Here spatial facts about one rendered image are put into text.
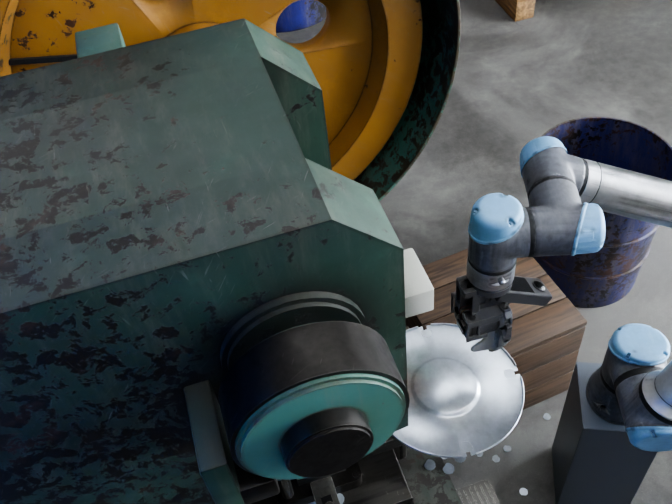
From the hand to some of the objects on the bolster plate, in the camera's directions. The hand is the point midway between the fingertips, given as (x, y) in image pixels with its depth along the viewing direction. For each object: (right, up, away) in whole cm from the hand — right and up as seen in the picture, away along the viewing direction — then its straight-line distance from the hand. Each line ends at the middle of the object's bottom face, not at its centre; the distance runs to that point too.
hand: (494, 343), depth 131 cm
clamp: (-28, -33, -3) cm, 44 cm away
